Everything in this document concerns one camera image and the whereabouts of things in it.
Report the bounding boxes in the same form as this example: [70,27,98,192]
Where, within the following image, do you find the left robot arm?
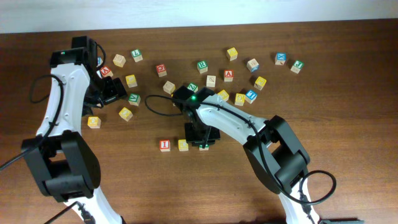
[21,36,127,223]

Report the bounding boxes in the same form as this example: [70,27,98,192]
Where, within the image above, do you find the plain wood picture block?
[206,75,216,88]

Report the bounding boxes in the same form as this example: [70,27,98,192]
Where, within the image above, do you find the yellow block top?
[226,47,238,61]

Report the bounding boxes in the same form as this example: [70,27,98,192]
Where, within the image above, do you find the green J block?
[290,60,304,74]

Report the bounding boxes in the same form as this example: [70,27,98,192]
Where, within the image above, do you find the yellow C block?
[178,139,189,151]

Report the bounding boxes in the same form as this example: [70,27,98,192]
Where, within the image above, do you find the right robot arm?
[172,86,336,223]

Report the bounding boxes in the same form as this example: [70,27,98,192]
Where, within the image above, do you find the yellow block upper left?
[126,75,137,88]

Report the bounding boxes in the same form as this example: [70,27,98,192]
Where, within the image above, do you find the blue L block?
[245,90,257,104]

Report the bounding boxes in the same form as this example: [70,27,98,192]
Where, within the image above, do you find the yellow block lower right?
[234,93,245,106]

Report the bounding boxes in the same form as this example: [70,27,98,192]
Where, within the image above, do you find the yellow block centre right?
[217,90,229,101]

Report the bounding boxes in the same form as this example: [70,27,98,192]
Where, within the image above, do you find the red I block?
[159,139,170,152]

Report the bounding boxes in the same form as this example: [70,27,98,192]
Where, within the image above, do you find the green V block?
[128,93,141,106]

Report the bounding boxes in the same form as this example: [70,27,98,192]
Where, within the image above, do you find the blue block top left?
[97,57,103,67]

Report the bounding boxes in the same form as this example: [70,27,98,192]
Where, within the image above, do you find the wood block blue side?
[246,58,259,72]

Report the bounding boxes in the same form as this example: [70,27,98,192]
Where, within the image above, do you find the green r block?
[199,144,210,151]
[197,60,208,74]

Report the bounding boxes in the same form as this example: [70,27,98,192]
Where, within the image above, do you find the red Q block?
[155,64,167,77]

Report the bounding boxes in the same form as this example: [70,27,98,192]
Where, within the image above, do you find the yellow O block far left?
[87,116,101,129]

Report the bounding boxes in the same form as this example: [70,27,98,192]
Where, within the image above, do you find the blue X block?
[275,52,287,65]

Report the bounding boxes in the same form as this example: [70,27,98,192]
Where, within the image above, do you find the green L block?
[131,49,143,62]

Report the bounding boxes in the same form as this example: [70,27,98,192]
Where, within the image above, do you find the yellow o block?
[87,116,101,129]
[119,107,133,121]

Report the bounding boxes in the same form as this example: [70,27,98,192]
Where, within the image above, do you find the plain wood yellow-side block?
[113,54,126,68]

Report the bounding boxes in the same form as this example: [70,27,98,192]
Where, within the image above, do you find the green Z block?
[187,83,198,93]

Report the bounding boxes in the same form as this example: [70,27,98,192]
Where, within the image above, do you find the plain wood block centre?
[163,81,175,95]

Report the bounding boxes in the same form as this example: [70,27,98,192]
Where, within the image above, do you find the red a block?
[99,66,113,78]
[223,70,234,82]

